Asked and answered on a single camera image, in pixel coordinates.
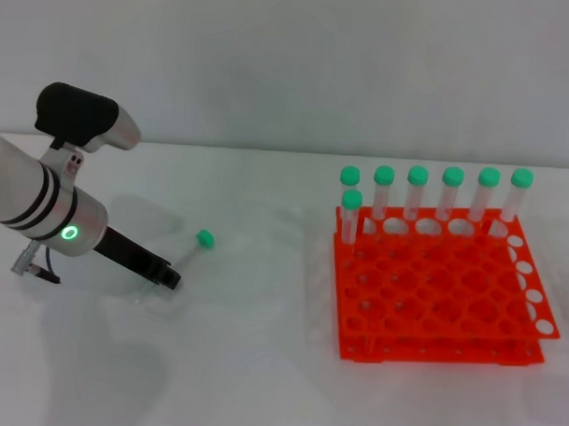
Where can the clear test tube green cap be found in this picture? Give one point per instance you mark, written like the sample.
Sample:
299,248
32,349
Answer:
384,174
350,174
204,238
417,174
352,199
489,176
521,177
453,175

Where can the orange test tube rack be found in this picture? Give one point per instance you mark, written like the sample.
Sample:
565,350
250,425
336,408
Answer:
431,293

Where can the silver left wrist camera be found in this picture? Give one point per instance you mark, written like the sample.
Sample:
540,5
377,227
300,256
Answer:
77,112

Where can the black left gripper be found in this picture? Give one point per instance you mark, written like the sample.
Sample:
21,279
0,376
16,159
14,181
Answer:
124,252

